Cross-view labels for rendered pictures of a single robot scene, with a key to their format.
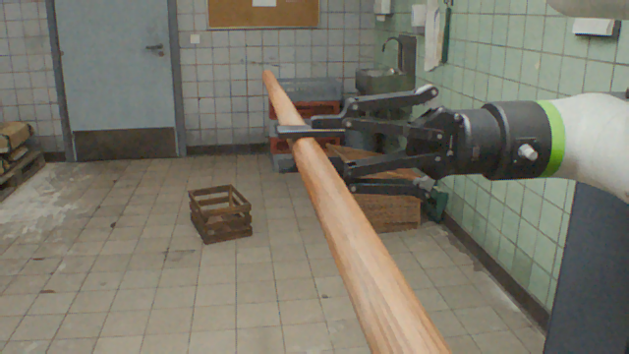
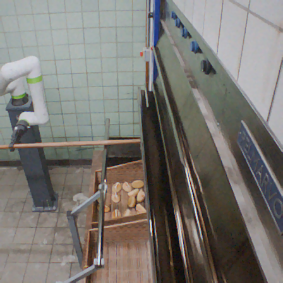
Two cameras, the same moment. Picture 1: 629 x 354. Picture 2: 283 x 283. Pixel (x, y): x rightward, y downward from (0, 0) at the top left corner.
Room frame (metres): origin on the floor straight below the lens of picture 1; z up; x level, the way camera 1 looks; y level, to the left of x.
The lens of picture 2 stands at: (-0.49, 1.49, 2.34)
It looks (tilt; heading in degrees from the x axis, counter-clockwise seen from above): 35 degrees down; 275
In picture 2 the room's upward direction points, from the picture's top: straight up
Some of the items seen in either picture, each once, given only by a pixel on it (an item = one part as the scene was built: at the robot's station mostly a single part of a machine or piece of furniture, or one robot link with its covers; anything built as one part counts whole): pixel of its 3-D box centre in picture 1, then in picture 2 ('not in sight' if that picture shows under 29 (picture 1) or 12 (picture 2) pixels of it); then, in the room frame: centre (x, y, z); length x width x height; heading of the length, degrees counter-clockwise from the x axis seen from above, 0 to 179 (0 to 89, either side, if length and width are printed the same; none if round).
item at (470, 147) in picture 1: (447, 143); (19, 132); (0.54, -0.15, 1.18); 0.09 x 0.07 x 0.08; 98
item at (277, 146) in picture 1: (303, 139); not in sight; (4.33, 0.10, 0.23); 0.60 x 0.40 x 0.16; 98
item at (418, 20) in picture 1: (419, 20); not in sight; (3.55, -0.72, 1.28); 0.09 x 0.09 x 0.20; 8
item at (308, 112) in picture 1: (303, 105); not in sight; (4.32, 0.10, 0.53); 0.60 x 0.40 x 0.16; 95
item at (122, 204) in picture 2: not in sight; (124, 195); (-0.22, -0.08, 0.72); 0.56 x 0.49 x 0.28; 99
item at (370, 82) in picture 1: (382, 93); not in sight; (3.88, -0.54, 0.71); 0.47 x 0.36 x 0.91; 8
